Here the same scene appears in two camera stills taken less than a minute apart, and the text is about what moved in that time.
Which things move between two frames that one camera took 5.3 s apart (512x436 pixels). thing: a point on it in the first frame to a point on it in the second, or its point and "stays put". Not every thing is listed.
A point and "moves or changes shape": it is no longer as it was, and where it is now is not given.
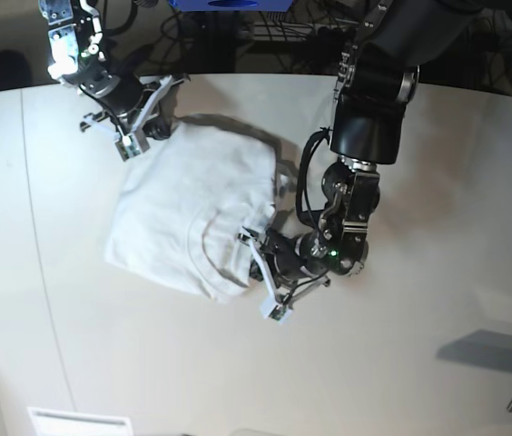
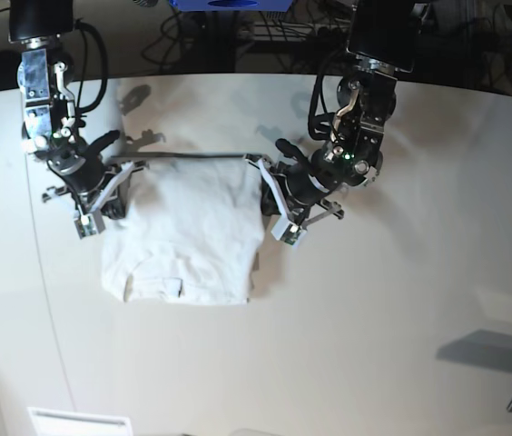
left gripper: [114, 82] to [81, 169]
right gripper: [292, 260] to [307, 180]
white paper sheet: [57, 422] stays put
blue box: [231, 5] stays put
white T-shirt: [188, 197] moves or changes shape
